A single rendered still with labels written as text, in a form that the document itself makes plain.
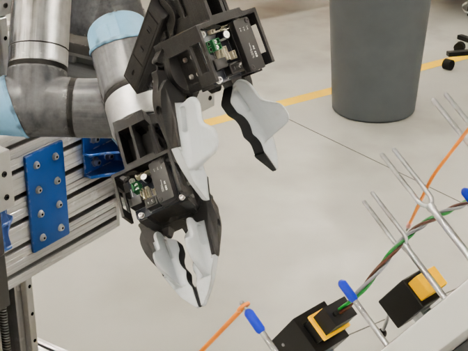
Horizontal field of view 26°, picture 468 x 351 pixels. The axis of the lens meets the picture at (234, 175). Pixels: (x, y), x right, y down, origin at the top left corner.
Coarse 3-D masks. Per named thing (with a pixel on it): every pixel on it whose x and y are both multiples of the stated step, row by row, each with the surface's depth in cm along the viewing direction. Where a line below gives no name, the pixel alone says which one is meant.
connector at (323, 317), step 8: (344, 296) 92; (336, 304) 91; (320, 312) 90; (328, 312) 90; (336, 312) 90; (344, 312) 91; (352, 312) 91; (320, 320) 90; (328, 320) 90; (336, 320) 90; (344, 320) 90; (312, 328) 92; (328, 328) 90; (336, 328) 91; (312, 336) 92
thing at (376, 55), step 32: (352, 0) 431; (384, 0) 426; (416, 0) 430; (352, 32) 437; (384, 32) 432; (416, 32) 438; (352, 64) 444; (384, 64) 439; (416, 64) 448; (352, 96) 451; (384, 96) 447; (416, 96) 462
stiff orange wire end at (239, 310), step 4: (244, 304) 79; (248, 304) 79; (240, 308) 79; (236, 312) 80; (240, 312) 80; (232, 316) 80; (236, 316) 80; (228, 320) 81; (232, 320) 81; (224, 324) 81; (228, 324) 81; (220, 328) 82; (224, 328) 81; (216, 332) 82; (220, 332) 82; (212, 336) 83; (216, 336) 83; (212, 340) 83; (208, 344) 84; (204, 348) 84
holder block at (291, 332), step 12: (312, 312) 93; (288, 324) 93; (300, 324) 92; (276, 336) 95; (288, 336) 93; (300, 336) 92; (336, 336) 93; (288, 348) 94; (300, 348) 93; (312, 348) 91; (324, 348) 92
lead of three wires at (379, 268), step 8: (400, 240) 92; (392, 248) 90; (400, 248) 91; (384, 256) 90; (384, 264) 89; (376, 272) 89; (368, 280) 88; (360, 288) 89; (344, 304) 90; (352, 304) 89
